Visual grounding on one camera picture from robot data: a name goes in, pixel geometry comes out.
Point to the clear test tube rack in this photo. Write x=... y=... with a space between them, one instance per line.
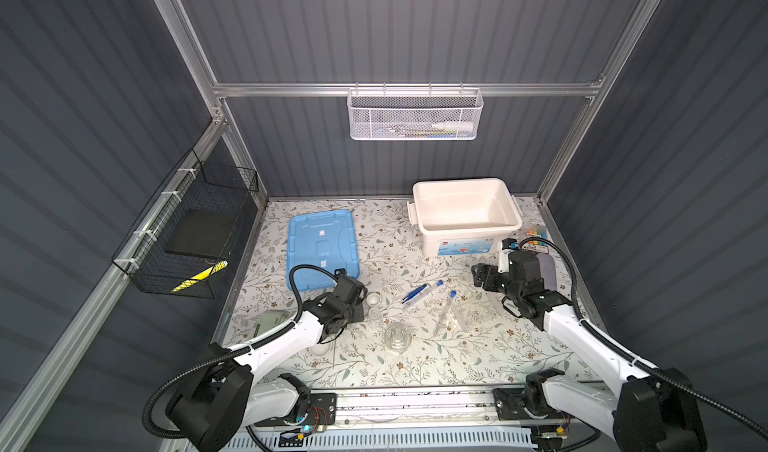
x=470 y=315

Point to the blue plastic tweezers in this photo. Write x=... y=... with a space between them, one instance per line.
x=414 y=293

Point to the white wire mesh basket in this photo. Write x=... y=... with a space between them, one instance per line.
x=414 y=114

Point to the white plastic storage bin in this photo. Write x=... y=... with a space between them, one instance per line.
x=463 y=216

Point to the black wire wall basket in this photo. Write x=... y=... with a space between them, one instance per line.
x=201 y=184

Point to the colourful marker pack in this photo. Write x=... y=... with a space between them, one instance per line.
x=536 y=232

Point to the grey eyeglass case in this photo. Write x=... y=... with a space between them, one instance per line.
x=548 y=271

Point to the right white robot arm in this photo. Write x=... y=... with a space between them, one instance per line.
x=642 y=410

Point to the blue capped test tube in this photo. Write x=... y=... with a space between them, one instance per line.
x=428 y=289
x=442 y=317

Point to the blue plastic bin lid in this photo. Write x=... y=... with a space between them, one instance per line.
x=325 y=239

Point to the yellow black striped item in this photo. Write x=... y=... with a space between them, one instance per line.
x=201 y=276

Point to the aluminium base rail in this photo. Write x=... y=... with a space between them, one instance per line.
x=431 y=405

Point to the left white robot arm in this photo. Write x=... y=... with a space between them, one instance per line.
x=210 y=402

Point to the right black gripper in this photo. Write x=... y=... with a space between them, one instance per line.
x=491 y=270

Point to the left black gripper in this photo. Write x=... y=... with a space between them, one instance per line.
x=359 y=314

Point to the black pad in basket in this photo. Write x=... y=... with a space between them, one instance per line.
x=201 y=234

